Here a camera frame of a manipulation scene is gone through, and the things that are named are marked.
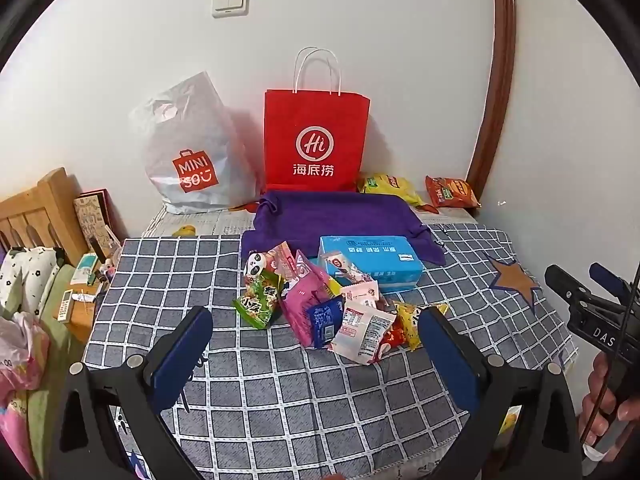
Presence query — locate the grey checkered tablecloth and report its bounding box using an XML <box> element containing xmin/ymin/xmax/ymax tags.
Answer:
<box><xmin>82</xmin><ymin>222</ymin><xmax>576</xmax><ymax>480</ymax></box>

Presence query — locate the white plastic bag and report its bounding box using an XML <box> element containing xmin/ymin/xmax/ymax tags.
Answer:
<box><xmin>129</xmin><ymin>71</ymin><xmax>261</xmax><ymax>216</ymax></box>

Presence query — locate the red snack packet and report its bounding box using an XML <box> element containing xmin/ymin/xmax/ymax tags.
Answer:
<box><xmin>377</xmin><ymin>320</ymin><xmax>408</xmax><ymax>358</ymax></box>

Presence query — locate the purple towel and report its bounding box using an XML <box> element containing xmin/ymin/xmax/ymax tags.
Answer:
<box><xmin>241</xmin><ymin>190</ymin><xmax>447</xmax><ymax>267</ymax></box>

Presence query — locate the panda print snack packet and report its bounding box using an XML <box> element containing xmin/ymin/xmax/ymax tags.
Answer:
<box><xmin>243</xmin><ymin>241</ymin><xmax>303</xmax><ymax>281</ymax></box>

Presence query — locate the white light switch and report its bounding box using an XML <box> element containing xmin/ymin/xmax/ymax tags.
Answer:
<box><xmin>211</xmin><ymin>0</ymin><xmax>250</xmax><ymax>18</ymax></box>

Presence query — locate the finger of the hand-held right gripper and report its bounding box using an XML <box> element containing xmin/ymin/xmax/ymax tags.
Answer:
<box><xmin>589</xmin><ymin>262</ymin><xmax>640</xmax><ymax>311</ymax></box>
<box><xmin>544</xmin><ymin>263</ymin><xmax>626</xmax><ymax>317</ymax></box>

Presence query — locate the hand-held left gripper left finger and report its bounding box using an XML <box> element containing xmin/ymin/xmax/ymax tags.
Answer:
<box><xmin>47</xmin><ymin>305</ymin><xmax>216</xmax><ymax>480</ymax></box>

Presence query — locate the white remote control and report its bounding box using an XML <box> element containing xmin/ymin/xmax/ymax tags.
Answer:
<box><xmin>56</xmin><ymin>287</ymin><xmax>76</xmax><ymax>322</ymax></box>

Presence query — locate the white printed snack packet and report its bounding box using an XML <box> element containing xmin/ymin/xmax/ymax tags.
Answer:
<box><xmin>330</xmin><ymin>301</ymin><xmax>398</xmax><ymax>365</ymax></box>

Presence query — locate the large pink snack packet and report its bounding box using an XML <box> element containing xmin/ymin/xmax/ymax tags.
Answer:
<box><xmin>279</xmin><ymin>250</ymin><xmax>346</xmax><ymax>348</ymax></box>

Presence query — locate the small pink snack packet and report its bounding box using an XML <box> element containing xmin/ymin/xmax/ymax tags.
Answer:
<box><xmin>340</xmin><ymin>282</ymin><xmax>381</xmax><ymax>306</ymax></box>

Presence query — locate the person's right hand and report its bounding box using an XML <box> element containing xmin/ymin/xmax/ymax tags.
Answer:
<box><xmin>579</xmin><ymin>354</ymin><xmax>640</xmax><ymax>450</ymax></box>

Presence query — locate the white pink candy packet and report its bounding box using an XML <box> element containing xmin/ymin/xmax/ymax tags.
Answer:
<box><xmin>318</xmin><ymin>252</ymin><xmax>376</xmax><ymax>286</ymax></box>

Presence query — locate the green snack packet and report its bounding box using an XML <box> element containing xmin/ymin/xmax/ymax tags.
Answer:
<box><xmin>233</xmin><ymin>270</ymin><xmax>285</xmax><ymax>330</ymax></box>

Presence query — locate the blue snack packet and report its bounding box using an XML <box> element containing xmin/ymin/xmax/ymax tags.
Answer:
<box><xmin>306</xmin><ymin>297</ymin><xmax>346</xmax><ymax>348</ymax></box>

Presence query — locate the brown wooden door frame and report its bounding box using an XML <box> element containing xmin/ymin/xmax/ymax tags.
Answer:
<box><xmin>467</xmin><ymin>0</ymin><xmax>517</xmax><ymax>206</ymax></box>

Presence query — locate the pink plastic bag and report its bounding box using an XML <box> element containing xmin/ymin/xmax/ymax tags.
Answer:
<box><xmin>0</xmin><ymin>312</ymin><xmax>51</xmax><ymax>478</ymax></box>

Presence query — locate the white floral pillow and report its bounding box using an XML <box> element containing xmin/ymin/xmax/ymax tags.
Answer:
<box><xmin>0</xmin><ymin>246</ymin><xmax>66</xmax><ymax>318</ymax></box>

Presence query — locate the green blanket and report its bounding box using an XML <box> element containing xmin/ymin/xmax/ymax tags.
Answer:
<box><xmin>20</xmin><ymin>262</ymin><xmax>96</xmax><ymax>480</ymax></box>

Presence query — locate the orange chips packet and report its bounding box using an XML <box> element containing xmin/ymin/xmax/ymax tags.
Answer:
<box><xmin>425</xmin><ymin>175</ymin><xmax>482</xmax><ymax>209</ymax></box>

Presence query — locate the wooden nightstand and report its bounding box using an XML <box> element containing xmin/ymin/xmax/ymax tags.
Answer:
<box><xmin>65</xmin><ymin>250</ymin><xmax>118</xmax><ymax>346</ymax></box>

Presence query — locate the patterned book with red edge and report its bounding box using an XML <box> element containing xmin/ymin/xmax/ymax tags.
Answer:
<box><xmin>73</xmin><ymin>188</ymin><xmax>126</xmax><ymax>256</ymax></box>

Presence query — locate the yellow spotted snack packet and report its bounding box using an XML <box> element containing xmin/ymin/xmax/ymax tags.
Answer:
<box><xmin>392</xmin><ymin>300</ymin><xmax>451</xmax><ymax>352</ymax></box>

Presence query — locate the wooden headboard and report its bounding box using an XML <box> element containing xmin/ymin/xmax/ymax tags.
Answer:
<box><xmin>0</xmin><ymin>167</ymin><xmax>91</xmax><ymax>266</ymax></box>

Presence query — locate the yellow chips packet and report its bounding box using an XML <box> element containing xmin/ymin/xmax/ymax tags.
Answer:
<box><xmin>356</xmin><ymin>172</ymin><xmax>426</xmax><ymax>208</ymax></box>

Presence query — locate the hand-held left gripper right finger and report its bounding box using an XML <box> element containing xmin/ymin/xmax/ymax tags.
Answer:
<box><xmin>417</xmin><ymin>306</ymin><xmax>586</xmax><ymax>480</ymax></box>

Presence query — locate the black cable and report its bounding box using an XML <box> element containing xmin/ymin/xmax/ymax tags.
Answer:
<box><xmin>582</xmin><ymin>262</ymin><xmax>640</xmax><ymax>448</ymax></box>

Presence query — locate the blue tissue pack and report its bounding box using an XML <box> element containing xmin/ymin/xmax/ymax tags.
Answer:
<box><xmin>318</xmin><ymin>234</ymin><xmax>426</xmax><ymax>295</ymax></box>

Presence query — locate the teal small box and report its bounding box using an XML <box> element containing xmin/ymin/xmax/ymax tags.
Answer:
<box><xmin>70</xmin><ymin>253</ymin><xmax>101</xmax><ymax>286</ymax></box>

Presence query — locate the red paper bag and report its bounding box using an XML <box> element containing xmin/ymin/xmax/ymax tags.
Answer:
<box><xmin>263</xmin><ymin>47</ymin><xmax>371</xmax><ymax>195</ymax></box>

